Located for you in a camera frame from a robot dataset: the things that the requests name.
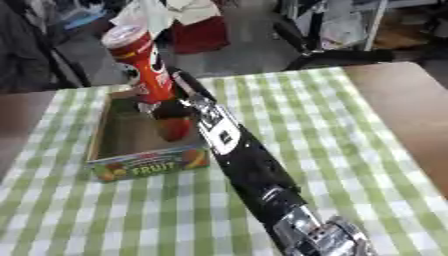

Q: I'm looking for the red cylindrical snack can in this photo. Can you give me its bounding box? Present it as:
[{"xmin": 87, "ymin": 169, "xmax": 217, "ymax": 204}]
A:
[{"xmin": 99, "ymin": 24, "xmax": 196, "ymax": 143}]

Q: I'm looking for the white plastic bag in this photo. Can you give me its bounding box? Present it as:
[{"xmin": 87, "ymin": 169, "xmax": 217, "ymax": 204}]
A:
[{"xmin": 318, "ymin": 12, "xmax": 371, "ymax": 51}]

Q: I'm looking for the cardboard box with fruit print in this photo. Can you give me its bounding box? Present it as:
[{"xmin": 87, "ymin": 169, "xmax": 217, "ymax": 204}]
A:
[{"xmin": 84, "ymin": 87, "xmax": 212, "ymax": 184}]

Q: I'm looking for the black stand with legs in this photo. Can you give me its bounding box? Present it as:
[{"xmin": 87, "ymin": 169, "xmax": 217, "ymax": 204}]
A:
[{"xmin": 271, "ymin": 0, "xmax": 399, "ymax": 72}]

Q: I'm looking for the white cloth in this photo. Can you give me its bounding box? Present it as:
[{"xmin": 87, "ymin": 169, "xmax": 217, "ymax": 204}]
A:
[{"xmin": 108, "ymin": 0, "xmax": 224, "ymax": 38}]

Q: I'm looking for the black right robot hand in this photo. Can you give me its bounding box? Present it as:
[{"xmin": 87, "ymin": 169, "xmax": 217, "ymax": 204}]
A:
[{"xmin": 136, "ymin": 67, "xmax": 219, "ymax": 121}]

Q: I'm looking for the red bag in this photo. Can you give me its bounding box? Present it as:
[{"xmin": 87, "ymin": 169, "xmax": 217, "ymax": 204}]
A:
[{"xmin": 169, "ymin": 15, "xmax": 231, "ymax": 55}]

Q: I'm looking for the black chair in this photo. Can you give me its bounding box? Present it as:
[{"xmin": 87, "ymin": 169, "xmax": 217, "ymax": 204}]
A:
[{"xmin": 0, "ymin": 0, "xmax": 93, "ymax": 95}]

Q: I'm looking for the white pole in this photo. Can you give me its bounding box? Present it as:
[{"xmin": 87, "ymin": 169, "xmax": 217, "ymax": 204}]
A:
[{"xmin": 362, "ymin": 0, "xmax": 391, "ymax": 52}]

